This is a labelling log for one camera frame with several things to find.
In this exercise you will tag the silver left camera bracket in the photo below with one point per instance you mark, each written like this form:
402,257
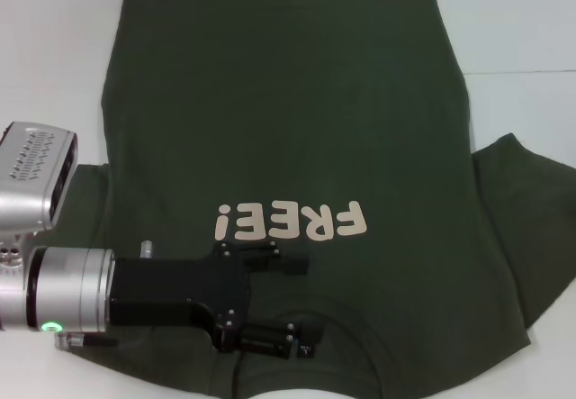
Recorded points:
13,255

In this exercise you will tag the dark green FREE! t-shirt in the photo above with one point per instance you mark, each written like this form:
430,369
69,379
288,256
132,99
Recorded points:
288,124

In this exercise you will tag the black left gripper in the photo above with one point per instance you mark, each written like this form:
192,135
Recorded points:
171,291

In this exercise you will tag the small silver cylinder stub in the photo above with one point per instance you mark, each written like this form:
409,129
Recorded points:
146,250

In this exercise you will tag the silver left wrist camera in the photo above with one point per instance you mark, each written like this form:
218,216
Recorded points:
31,192

